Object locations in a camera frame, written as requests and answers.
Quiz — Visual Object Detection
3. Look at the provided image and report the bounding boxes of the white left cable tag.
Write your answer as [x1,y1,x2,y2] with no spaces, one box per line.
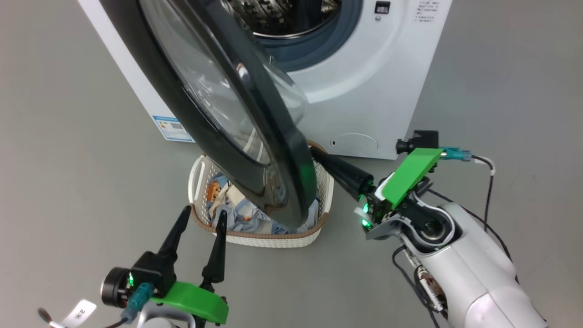
[61,299,97,328]

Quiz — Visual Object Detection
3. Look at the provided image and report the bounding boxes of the steel washer drum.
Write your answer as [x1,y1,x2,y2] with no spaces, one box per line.
[221,0,342,38]

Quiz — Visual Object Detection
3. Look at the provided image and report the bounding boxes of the right arm wire bundle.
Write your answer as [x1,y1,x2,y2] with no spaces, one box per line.
[392,246,449,328]

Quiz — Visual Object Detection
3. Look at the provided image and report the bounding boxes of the cream perforated basket brown rim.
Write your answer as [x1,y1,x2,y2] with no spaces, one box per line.
[188,140,334,248]

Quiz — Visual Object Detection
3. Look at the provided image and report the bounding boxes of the teal right camera connector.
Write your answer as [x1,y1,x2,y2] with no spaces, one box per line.
[441,147,472,161]

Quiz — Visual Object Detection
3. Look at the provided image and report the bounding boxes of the teal left camera connector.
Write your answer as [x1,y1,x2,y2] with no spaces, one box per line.
[121,282,153,324]

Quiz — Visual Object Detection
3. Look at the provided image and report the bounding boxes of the grey rubber door gasket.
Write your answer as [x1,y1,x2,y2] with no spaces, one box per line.
[255,0,365,72]

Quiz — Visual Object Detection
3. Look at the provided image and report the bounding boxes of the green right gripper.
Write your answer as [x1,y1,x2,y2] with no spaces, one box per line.
[310,146,445,231]

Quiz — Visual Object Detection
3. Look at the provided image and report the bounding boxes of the black left camera cable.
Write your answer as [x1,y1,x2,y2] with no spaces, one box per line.
[38,308,129,328]

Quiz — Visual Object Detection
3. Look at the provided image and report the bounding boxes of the black right camera cable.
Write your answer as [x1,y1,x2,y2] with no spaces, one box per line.
[471,155,521,284]

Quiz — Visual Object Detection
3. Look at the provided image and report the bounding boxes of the teal camera connector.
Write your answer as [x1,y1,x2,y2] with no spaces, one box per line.
[121,282,153,324]
[441,147,472,161]

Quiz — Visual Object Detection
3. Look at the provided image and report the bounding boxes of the white front-load washing machine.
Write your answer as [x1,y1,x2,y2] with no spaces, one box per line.
[77,0,453,161]

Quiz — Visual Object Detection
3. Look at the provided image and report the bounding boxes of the oval white filter cover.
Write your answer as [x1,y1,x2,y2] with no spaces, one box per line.
[330,133,378,154]

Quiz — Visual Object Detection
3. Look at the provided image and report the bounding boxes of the grey blue garment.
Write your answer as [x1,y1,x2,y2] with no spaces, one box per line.
[210,200,319,235]

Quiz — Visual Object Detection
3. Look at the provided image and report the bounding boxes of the black camera cable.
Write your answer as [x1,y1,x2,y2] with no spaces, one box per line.
[471,155,521,284]
[38,308,129,328]

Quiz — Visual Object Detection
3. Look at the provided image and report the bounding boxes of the white cable tag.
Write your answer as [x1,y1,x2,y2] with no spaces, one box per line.
[474,156,496,176]
[61,299,97,328]

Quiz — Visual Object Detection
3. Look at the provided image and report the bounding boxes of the blue energy label sticker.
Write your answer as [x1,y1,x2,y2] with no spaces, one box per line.
[153,115,195,143]

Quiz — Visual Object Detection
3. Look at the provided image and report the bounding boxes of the black round glass washer door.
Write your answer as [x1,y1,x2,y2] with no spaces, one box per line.
[99,0,318,230]

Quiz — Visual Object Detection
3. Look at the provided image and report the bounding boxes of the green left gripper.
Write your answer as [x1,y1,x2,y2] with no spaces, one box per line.
[150,205,229,325]

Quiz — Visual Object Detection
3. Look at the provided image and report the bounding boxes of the white right cable tag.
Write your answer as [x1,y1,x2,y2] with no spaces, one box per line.
[474,156,496,176]

